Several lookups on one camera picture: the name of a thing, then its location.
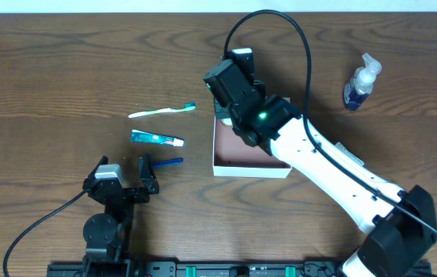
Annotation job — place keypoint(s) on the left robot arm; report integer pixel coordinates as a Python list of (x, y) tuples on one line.
[(108, 234)]

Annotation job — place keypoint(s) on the blue hand soap pump bottle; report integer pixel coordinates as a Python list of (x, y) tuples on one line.
[(360, 85)]

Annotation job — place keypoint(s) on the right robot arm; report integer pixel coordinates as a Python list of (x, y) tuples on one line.
[(391, 217)]

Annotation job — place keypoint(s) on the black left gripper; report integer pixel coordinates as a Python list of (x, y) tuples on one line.
[(127, 194)]

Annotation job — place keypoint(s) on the green white toothbrush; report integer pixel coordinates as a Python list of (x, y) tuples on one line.
[(188, 107)]

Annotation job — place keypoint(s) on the white box with pink inside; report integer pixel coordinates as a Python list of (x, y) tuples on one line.
[(231, 157)]

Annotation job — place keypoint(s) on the green toothpaste tube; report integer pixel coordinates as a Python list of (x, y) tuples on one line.
[(147, 137)]

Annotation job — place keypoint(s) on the blue disposable razor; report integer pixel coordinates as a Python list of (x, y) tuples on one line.
[(168, 162)]

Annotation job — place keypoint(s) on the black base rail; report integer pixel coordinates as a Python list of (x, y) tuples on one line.
[(179, 269)]

